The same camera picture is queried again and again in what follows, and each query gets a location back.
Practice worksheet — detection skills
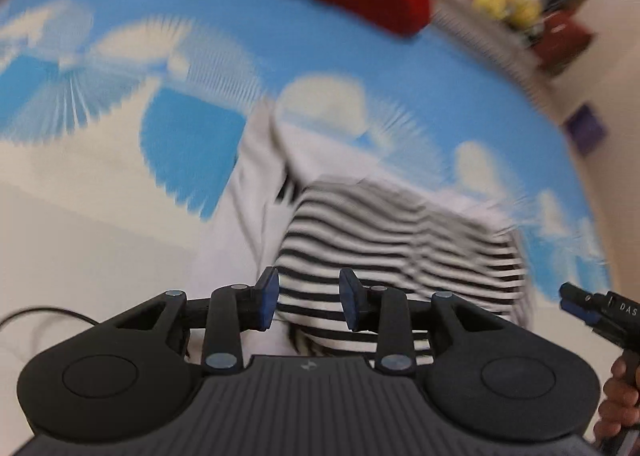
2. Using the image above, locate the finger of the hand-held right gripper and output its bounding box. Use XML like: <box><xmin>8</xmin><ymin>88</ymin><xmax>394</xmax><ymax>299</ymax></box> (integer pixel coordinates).
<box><xmin>558</xmin><ymin>282</ymin><xmax>610</xmax><ymax>309</ymax></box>
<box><xmin>560</xmin><ymin>300</ymin><xmax>601</xmax><ymax>328</ymax></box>

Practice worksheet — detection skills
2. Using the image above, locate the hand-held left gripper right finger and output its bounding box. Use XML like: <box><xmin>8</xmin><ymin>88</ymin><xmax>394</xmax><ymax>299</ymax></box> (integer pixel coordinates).
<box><xmin>338</xmin><ymin>267</ymin><xmax>506</xmax><ymax>375</ymax></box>

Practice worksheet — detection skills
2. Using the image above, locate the black cable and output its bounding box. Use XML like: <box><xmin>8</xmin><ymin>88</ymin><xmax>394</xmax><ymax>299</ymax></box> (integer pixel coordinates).
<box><xmin>0</xmin><ymin>305</ymin><xmax>102</xmax><ymax>333</ymax></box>

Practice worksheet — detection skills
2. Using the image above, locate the blue patterned bedsheet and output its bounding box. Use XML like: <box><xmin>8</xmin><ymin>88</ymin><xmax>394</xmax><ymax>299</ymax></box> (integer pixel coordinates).
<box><xmin>0</xmin><ymin>0</ymin><xmax>615</xmax><ymax>442</ymax></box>

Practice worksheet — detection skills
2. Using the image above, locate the striped white hooded top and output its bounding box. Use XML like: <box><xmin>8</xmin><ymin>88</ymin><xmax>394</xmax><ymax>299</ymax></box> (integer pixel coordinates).
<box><xmin>189</xmin><ymin>101</ymin><xmax>535</xmax><ymax>368</ymax></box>

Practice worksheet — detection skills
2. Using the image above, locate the person's right hand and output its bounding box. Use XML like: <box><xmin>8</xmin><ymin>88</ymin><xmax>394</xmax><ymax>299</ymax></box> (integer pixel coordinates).
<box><xmin>594</xmin><ymin>355</ymin><xmax>640</xmax><ymax>453</ymax></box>

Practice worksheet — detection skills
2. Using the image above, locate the purple box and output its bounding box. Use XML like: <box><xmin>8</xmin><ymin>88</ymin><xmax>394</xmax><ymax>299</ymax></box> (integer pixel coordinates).
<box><xmin>564</xmin><ymin>105</ymin><xmax>609</xmax><ymax>155</ymax></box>

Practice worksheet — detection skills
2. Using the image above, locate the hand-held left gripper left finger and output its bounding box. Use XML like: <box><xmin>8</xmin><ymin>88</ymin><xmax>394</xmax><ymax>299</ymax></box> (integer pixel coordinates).
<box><xmin>97</xmin><ymin>266</ymin><xmax>281</xmax><ymax>375</ymax></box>

